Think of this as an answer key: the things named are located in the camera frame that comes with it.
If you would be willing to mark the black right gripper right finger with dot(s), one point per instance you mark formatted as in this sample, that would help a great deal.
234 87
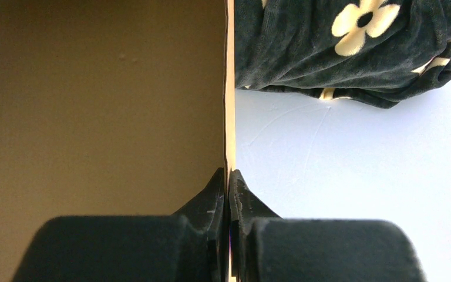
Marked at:
245 209

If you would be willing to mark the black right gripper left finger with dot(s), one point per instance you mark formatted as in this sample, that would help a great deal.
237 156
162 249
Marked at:
200 234

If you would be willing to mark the brown cardboard box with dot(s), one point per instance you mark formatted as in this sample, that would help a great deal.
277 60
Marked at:
106 107

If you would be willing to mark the black floral blanket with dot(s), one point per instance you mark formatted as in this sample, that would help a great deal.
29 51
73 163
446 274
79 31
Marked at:
375 52

